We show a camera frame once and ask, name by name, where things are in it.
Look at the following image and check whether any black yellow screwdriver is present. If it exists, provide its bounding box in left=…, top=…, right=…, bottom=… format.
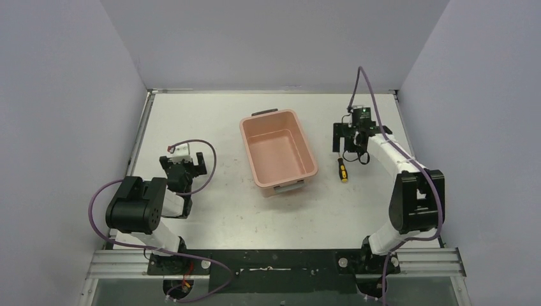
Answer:
left=337, top=157, right=348, bottom=182

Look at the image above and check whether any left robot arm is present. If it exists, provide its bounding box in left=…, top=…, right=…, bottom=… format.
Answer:
left=105, top=152, right=207, bottom=275

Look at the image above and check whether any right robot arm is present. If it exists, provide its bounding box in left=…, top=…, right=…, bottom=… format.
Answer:
left=332, top=122, right=445, bottom=273

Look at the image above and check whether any pink plastic bin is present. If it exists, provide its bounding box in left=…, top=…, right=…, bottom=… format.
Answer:
left=239, top=108, right=318, bottom=198

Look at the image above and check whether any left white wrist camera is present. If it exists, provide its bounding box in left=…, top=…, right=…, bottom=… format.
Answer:
left=167, top=143, right=193, bottom=164

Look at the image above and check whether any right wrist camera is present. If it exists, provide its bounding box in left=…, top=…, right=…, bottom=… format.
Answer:
left=350, top=106, right=372, bottom=127

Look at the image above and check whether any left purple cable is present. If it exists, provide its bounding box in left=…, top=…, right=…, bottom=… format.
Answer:
left=87, top=139, right=234, bottom=304

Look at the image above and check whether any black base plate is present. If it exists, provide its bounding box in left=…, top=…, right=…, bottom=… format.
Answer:
left=147, top=248, right=401, bottom=298

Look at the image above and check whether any aluminium front rail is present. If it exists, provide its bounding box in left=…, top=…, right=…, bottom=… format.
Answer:
left=79, top=247, right=471, bottom=305

